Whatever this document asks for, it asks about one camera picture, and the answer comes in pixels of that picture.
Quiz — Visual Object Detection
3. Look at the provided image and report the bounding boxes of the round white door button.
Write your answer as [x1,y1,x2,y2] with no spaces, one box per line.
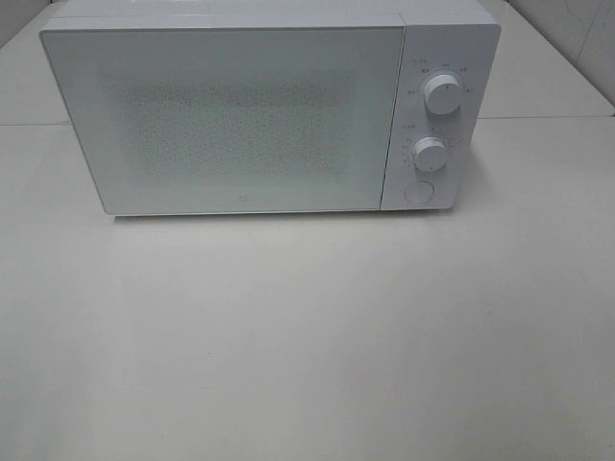
[404,181,434,205]

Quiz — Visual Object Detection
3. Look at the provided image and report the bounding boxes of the white microwave knob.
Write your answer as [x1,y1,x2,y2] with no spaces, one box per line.
[423,71,463,115]
[412,136,448,173]

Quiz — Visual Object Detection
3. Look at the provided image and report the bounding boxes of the white microwave door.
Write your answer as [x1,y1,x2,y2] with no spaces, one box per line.
[40,27,404,216]

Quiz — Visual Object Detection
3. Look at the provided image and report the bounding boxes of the white microwave oven body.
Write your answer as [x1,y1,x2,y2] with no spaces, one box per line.
[39,1,501,211]

